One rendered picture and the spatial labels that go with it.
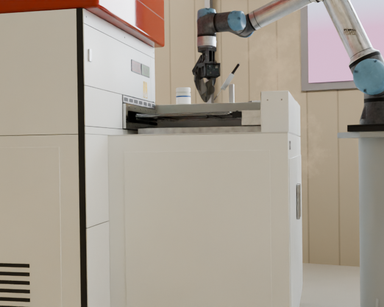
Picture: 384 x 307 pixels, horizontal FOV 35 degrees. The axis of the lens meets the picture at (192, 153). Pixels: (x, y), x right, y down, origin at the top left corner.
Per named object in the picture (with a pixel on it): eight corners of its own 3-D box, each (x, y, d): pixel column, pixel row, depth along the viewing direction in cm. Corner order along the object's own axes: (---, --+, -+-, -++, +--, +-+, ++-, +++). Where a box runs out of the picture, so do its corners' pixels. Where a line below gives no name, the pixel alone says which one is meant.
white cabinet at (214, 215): (110, 368, 214) (107, 136, 213) (177, 301, 308) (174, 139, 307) (295, 381, 200) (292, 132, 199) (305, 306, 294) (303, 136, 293)
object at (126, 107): (122, 128, 230) (121, 103, 229) (154, 131, 273) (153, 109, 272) (126, 128, 229) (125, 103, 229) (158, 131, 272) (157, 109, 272)
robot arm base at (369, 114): (406, 125, 228) (405, 98, 228) (396, 123, 215) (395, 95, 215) (366, 126, 236) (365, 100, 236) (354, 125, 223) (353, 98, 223)
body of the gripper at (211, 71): (203, 77, 236) (203, 45, 236) (194, 79, 244) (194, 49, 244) (221, 77, 239) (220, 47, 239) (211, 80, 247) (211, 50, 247)
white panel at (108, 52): (78, 134, 194) (76, 8, 194) (150, 137, 274) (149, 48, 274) (87, 133, 194) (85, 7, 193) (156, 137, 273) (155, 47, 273)
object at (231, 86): (220, 103, 268) (220, 72, 268) (222, 103, 272) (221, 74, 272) (234, 102, 267) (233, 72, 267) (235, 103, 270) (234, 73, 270)
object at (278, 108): (261, 132, 208) (260, 91, 207) (274, 134, 261) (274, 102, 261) (289, 131, 206) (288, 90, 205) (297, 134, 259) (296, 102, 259)
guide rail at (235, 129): (138, 136, 239) (137, 128, 239) (139, 136, 241) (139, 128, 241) (265, 133, 228) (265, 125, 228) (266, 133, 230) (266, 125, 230)
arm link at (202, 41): (194, 38, 244) (212, 39, 247) (194, 50, 244) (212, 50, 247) (202, 35, 237) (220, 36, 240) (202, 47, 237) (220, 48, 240)
